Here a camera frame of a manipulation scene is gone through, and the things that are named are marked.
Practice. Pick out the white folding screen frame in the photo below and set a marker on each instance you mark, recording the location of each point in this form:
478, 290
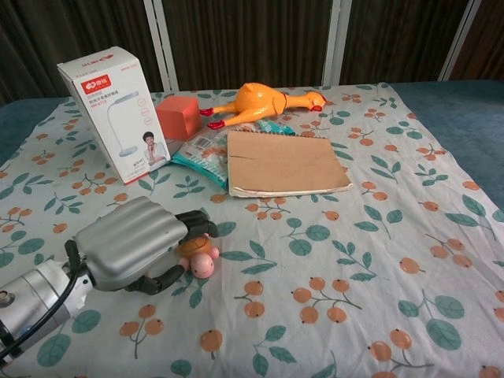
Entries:
336, 41

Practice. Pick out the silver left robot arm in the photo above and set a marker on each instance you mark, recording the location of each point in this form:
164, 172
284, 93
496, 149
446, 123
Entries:
37, 293

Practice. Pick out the dark brown curtain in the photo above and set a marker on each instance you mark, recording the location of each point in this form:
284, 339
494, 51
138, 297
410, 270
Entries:
244, 35

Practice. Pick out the fruit print tablecloth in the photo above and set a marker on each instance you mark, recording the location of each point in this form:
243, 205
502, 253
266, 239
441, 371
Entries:
315, 256

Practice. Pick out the pink toy turtle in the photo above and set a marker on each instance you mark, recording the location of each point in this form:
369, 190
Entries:
202, 262

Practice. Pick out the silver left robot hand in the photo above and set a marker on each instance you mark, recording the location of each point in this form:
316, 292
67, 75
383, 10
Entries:
130, 240

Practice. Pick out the white desk lamp box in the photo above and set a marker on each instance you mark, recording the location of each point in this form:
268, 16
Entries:
114, 126

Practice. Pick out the orange foam cube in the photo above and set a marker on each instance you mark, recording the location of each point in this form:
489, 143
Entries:
177, 116

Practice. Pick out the teal snack packet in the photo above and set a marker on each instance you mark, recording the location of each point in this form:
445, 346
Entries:
206, 157

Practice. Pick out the brown spiral notebook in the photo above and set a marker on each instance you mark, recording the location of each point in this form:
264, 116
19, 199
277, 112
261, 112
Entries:
283, 161

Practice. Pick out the yellow rubber chicken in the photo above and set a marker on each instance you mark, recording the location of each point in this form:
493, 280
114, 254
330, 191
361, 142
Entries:
260, 104

